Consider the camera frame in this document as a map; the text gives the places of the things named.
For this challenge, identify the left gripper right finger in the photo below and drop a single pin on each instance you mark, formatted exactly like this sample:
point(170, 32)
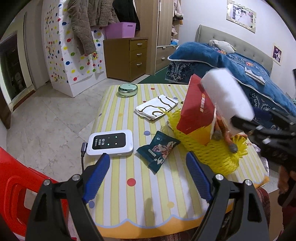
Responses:
point(235, 211)

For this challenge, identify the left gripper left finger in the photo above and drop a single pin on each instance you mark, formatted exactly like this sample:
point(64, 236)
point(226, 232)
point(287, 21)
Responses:
point(46, 221)

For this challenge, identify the white foam block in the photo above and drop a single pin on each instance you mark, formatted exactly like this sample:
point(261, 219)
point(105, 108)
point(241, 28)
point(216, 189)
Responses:
point(227, 94)

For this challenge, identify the orange knitted glove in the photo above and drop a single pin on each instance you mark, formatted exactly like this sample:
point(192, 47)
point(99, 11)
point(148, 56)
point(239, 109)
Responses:
point(221, 131)

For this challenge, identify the yellow foam fruit net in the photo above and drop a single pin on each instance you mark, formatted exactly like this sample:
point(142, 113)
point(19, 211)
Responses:
point(216, 154)

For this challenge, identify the red cardboard box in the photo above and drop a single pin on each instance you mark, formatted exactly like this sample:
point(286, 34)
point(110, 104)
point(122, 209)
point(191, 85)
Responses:
point(198, 113)

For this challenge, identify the dark green snack packet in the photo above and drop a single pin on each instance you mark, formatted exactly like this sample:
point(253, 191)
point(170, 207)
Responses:
point(158, 150)

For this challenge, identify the white plastic bag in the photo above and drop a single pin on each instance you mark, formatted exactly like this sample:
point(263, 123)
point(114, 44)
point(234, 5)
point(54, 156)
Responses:
point(156, 107)

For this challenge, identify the right hand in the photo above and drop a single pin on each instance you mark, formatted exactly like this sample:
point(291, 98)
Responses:
point(284, 176)

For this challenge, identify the red plastic stool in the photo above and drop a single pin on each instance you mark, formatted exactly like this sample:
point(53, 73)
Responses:
point(16, 180)

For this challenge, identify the folded white cloth on bed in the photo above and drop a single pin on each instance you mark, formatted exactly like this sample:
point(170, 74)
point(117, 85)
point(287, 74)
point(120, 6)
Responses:
point(255, 77)

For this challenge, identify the yellow striped tablecloth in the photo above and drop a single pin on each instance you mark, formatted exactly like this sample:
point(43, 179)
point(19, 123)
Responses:
point(133, 202)

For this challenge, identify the white pillow on bed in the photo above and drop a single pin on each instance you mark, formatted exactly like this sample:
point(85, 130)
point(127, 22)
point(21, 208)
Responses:
point(222, 45)

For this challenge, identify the white portable wifi router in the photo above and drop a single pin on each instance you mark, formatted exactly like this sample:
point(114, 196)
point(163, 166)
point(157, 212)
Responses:
point(114, 143)

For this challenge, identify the blue floral bed blanket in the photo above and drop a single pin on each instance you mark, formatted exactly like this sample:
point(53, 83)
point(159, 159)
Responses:
point(199, 58)

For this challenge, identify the polka dot white cabinet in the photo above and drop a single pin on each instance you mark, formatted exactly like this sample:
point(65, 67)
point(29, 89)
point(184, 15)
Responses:
point(70, 72)

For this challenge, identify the round green tin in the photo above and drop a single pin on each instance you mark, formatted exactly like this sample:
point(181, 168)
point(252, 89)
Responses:
point(127, 90)

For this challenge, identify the wooden wardrobe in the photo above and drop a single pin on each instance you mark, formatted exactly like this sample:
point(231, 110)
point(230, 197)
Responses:
point(160, 22)

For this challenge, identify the brown wooden drawer cabinet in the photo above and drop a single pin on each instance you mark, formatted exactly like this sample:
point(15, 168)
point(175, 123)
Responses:
point(126, 58)

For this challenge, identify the purple plastic basket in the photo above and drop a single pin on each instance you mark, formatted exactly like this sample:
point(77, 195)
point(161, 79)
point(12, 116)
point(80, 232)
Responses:
point(120, 30)

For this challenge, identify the black hanging garment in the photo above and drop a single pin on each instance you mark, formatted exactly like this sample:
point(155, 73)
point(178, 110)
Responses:
point(126, 12)

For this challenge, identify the brown quilted jacket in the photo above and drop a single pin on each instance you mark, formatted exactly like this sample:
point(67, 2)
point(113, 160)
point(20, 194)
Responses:
point(86, 14)

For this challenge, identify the small wall picture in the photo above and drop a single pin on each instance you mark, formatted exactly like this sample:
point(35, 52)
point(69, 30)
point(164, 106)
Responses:
point(276, 55)

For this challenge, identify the large wall poster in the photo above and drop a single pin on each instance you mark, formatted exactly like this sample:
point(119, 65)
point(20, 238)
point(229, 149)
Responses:
point(241, 15)

